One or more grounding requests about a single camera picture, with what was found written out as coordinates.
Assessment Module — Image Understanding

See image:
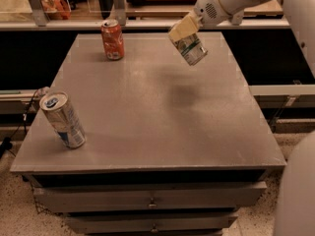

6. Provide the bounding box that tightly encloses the orange soda can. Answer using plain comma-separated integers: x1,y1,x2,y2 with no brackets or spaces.
100,19,124,60

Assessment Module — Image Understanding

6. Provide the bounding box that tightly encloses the green silver 7up can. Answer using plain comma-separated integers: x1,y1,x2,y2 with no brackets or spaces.
174,33,208,66

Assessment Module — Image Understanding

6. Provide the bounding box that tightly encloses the orange snack bag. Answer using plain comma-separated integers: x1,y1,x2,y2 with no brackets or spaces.
40,0,71,20

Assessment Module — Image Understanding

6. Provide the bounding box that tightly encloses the grey drawer cabinet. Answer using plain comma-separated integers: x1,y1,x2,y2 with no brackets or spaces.
12,32,285,236

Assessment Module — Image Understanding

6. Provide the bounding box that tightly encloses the metal railing frame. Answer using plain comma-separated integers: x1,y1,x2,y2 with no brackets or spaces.
0,0,289,30

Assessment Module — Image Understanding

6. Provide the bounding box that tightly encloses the lower grey drawer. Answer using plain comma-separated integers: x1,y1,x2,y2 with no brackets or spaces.
66,212,237,234

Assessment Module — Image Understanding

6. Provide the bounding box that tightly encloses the grey drawer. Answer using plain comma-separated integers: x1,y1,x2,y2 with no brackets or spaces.
34,181,267,213
66,212,237,234

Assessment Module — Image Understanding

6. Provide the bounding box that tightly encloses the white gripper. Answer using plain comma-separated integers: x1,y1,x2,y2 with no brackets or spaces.
168,0,232,42

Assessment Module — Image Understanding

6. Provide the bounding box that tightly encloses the upper grey drawer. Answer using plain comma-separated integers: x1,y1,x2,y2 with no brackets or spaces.
34,181,267,213

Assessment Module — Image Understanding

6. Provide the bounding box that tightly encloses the silver blue energy drink can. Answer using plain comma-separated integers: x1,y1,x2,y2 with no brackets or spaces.
39,91,86,148

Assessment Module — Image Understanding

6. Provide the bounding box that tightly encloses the black cable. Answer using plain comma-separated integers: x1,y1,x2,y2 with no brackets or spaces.
0,88,42,160

